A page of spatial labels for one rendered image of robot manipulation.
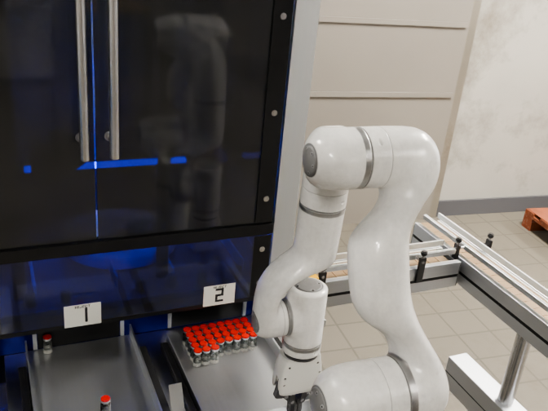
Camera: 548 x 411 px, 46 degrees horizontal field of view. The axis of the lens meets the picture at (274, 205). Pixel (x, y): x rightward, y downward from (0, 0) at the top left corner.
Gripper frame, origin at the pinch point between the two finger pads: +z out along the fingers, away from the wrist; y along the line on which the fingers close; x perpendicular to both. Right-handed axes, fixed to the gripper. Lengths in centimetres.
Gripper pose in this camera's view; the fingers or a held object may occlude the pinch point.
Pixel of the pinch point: (293, 407)
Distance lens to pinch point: 153.7
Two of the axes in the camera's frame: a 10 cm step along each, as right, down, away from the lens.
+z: -0.8, 9.2, 3.9
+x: 3.9, 3.9, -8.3
